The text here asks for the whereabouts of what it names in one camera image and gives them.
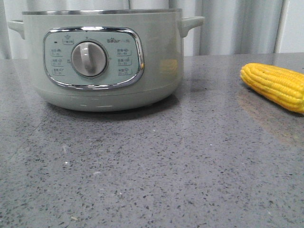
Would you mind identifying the yellow corn cob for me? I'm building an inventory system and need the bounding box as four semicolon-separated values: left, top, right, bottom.
240;63;304;114

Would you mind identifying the pale green electric cooking pot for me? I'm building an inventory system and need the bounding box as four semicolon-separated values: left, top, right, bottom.
8;9;204;112

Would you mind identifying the grey round control knob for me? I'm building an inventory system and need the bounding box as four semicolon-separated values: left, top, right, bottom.
71;41;108;77

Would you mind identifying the white pleated curtain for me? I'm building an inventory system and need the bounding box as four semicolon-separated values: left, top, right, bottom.
0;0;304;60

